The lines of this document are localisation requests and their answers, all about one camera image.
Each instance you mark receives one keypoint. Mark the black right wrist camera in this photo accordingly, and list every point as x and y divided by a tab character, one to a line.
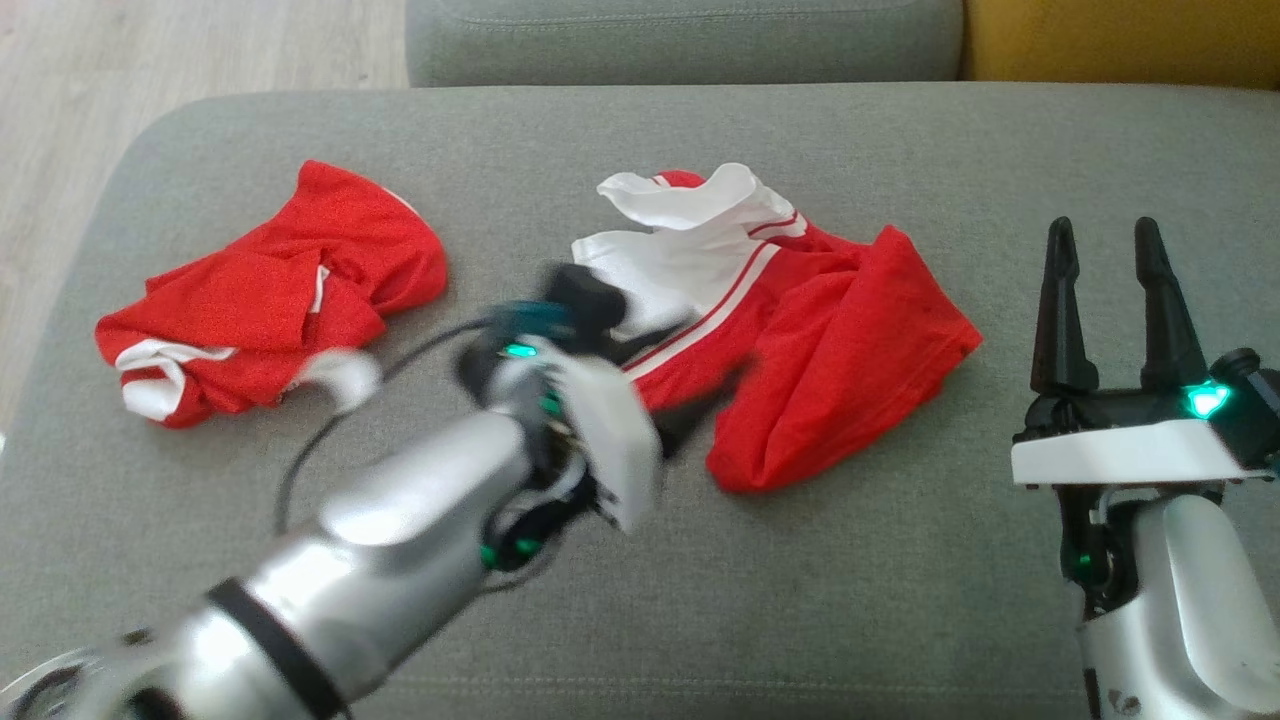
1250	395

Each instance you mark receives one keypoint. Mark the red shorts with white stripe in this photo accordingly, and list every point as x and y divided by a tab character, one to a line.
260	290

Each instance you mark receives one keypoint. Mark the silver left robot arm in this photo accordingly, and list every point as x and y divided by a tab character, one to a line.
400	520

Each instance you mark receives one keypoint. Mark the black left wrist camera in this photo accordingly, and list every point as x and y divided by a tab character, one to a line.
585	295

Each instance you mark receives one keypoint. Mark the grey sofa back cushion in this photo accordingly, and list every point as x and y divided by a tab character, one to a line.
680	40

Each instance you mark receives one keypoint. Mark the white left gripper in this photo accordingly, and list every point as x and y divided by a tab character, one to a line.
610	440

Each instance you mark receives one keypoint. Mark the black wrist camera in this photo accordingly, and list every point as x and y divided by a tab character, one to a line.
585	295
1250	395

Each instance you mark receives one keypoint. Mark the yellow sofa cushion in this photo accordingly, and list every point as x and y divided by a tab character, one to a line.
1120	40

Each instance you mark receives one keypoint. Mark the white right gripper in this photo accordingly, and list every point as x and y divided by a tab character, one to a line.
1120	455

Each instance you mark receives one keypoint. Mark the grey sofa seat cushion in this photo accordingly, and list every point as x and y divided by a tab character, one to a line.
600	620

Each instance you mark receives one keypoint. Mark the red jersey with number print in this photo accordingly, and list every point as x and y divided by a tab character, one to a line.
850	340

